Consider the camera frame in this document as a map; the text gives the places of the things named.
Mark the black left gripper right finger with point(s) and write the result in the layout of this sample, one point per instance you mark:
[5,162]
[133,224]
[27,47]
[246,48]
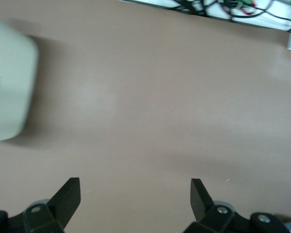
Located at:
[206,206]

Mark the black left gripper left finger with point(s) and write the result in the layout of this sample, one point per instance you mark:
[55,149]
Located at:
[64,204]

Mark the white box with print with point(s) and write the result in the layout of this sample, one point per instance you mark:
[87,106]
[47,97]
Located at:
[8,82]

